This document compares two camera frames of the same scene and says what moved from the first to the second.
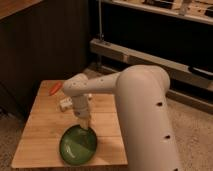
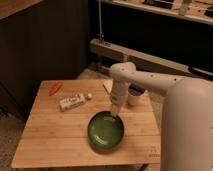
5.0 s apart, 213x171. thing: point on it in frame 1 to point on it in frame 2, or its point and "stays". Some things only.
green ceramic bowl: x=77 y=145 to x=105 y=130
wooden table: x=39 y=146 stays
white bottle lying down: x=65 y=102 stays
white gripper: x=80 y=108 to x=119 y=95
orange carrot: x=55 y=89 stays
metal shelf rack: x=174 y=34 stays
